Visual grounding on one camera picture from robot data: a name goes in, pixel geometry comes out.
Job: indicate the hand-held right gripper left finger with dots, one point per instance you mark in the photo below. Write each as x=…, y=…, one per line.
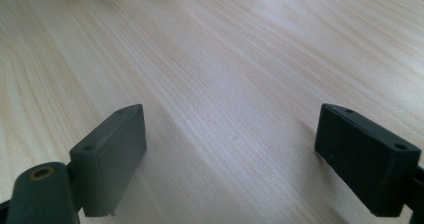
x=110, y=164

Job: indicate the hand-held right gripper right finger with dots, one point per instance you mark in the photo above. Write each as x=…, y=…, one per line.
x=363, y=160

